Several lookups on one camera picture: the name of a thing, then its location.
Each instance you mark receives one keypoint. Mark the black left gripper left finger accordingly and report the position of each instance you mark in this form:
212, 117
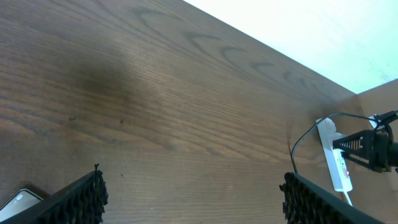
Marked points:
82, 201

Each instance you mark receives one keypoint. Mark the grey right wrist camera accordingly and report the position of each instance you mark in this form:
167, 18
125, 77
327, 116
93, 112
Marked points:
375, 124

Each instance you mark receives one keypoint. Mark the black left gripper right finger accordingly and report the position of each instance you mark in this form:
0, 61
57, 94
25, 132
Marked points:
307, 203

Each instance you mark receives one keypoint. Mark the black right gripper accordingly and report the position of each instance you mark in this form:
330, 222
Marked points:
372, 149

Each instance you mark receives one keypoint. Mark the white power strip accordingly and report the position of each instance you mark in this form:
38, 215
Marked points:
336, 163

